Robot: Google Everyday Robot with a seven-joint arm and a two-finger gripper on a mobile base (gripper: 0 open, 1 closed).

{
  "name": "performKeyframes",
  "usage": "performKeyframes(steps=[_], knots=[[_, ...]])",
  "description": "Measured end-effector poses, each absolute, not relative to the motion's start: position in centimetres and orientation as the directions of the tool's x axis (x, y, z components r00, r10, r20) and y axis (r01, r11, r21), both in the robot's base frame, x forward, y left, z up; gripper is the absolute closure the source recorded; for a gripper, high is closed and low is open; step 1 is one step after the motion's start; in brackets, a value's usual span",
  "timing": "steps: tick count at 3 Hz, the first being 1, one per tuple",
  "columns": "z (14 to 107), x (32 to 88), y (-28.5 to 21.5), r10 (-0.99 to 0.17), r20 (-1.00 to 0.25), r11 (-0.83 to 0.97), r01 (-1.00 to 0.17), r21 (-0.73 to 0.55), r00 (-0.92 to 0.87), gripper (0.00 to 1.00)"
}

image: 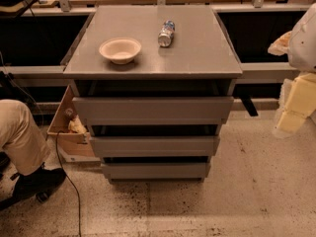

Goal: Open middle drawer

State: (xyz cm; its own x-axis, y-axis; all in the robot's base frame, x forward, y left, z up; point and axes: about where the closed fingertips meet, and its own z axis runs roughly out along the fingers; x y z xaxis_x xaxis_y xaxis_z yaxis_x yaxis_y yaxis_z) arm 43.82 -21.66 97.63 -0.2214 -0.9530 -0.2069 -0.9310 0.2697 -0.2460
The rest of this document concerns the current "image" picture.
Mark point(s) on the crushed soda can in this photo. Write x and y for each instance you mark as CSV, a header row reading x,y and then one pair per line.
x,y
166,33

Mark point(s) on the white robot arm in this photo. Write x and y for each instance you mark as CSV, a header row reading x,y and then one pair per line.
x,y
302,44

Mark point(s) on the wooden crate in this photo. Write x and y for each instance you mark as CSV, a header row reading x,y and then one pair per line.
x,y
74,146

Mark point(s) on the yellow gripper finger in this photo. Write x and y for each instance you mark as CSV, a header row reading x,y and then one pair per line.
x,y
280,46
297,102

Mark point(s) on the white paper bowl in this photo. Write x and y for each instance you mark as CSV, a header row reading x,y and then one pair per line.
x,y
120,50

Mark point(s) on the grey drawer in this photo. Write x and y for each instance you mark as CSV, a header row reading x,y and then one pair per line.
x,y
156,171
149,146
153,111

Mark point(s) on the person leg beige trousers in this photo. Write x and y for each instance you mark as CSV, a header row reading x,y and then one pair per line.
x,y
20,137

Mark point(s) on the small toy in crate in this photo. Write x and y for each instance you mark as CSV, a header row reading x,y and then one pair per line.
x,y
75,125

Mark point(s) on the black shoe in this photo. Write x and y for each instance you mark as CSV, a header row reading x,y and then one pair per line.
x,y
41,184

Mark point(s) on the metal frame rail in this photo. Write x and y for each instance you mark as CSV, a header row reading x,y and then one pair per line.
x,y
52,76

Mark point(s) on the grey bottom drawer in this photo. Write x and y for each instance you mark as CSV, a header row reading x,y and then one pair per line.
x,y
156,171

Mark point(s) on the grey top drawer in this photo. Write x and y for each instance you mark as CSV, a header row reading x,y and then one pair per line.
x,y
153,111

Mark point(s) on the grey drawer cabinet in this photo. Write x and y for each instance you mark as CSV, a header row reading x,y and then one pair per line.
x,y
200,62

